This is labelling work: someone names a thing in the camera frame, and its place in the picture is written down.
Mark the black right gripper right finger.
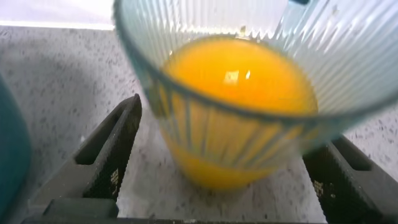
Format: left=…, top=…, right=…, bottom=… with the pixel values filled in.
left=302, top=135, right=398, bottom=224

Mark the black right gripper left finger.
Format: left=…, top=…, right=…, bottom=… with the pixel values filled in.
left=27, top=93, right=143, bottom=218

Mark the ribbed transparent plastic cup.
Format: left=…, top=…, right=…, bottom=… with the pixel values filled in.
left=113, top=0, right=398, bottom=191

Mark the orange juice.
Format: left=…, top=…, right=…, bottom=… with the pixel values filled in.
left=158, top=35, right=320, bottom=191

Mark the teal square plastic basin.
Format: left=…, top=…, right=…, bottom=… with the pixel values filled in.
left=0, top=74, right=32, bottom=218

